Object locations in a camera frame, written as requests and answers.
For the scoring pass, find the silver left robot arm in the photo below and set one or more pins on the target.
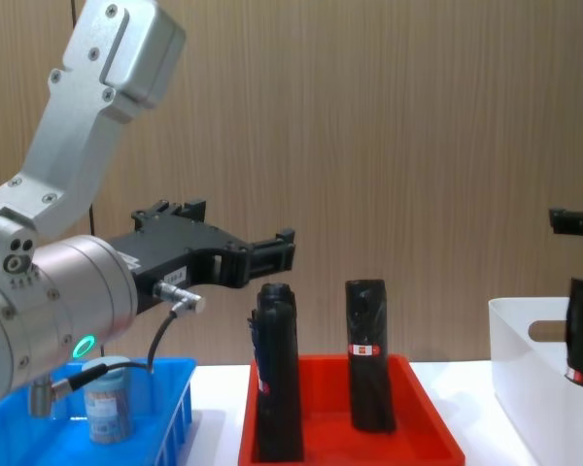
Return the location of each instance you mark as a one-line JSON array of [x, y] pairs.
[[53, 301]]

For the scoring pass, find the white plastic bin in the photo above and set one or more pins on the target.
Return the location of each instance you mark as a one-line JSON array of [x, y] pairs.
[[524, 388]]

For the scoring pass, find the blue plastic tray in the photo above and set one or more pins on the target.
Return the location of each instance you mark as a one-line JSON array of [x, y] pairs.
[[19, 437]]

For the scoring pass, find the clear jar with grey lid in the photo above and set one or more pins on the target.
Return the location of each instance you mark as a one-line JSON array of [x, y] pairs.
[[109, 412]]

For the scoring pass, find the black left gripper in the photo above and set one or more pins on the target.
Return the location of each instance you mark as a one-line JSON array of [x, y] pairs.
[[175, 247]]

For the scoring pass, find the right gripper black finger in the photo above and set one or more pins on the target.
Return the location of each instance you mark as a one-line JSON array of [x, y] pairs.
[[575, 222]]

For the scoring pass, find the red plastic tray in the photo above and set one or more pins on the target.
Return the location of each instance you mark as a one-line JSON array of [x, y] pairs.
[[418, 427]]

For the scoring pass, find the black roll with ridged top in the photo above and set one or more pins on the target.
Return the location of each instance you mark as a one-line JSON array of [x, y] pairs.
[[278, 369]]

